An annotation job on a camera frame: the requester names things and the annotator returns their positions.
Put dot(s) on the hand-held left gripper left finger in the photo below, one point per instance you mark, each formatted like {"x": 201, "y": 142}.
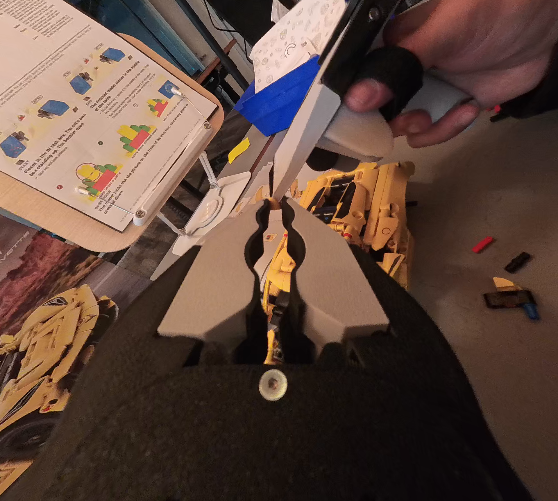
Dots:
{"x": 209, "y": 292}

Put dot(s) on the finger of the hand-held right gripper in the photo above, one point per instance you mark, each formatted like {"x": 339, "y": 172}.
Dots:
{"x": 305, "y": 139}

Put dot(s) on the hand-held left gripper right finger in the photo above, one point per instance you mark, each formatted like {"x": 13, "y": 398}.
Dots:
{"x": 340, "y": 292}

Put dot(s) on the yellow toy brick car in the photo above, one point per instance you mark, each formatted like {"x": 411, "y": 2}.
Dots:
{"x": 370, "y": 204}

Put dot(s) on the black brick assembly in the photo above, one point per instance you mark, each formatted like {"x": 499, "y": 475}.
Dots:
{"x": 505, "y": 300}

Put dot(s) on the small yellow brick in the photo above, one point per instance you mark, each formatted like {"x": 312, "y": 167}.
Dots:
{"x": 505, "y": 283}

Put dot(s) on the small black pin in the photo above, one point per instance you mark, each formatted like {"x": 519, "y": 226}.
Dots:
{"x": 517, "y": 262}

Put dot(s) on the person's right forearm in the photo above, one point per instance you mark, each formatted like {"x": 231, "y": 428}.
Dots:
{"x": 536, "y": 96}

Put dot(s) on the grey desk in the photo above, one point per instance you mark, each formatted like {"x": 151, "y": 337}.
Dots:
{"x": 479, "y": 357}

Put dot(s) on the printed task sheet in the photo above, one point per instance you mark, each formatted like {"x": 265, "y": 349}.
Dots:
{"x": 87, "y": 96}

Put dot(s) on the person's right hand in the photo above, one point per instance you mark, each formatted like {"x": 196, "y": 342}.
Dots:
{"x": 479, "y": 39}

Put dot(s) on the blue plastic bin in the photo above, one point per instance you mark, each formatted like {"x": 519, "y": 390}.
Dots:
{"x": 279, "y": 96}

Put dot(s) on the yellow paper scrap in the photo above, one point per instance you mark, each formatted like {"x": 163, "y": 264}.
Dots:
{"x": 239, "y": 150}

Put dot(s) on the white printed paper bag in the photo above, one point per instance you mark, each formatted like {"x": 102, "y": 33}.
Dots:
{"x": 296, "y": 35}

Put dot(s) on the white stand base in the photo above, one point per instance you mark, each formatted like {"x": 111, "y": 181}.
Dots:
{"x": 213, "y": 204}

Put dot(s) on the toy car set box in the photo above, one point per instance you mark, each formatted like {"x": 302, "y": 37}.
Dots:
{"x": 43, "y": 313}

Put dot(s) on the wooden sheet holder board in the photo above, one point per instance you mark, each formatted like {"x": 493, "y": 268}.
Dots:
{"x": 52, "y": 222}

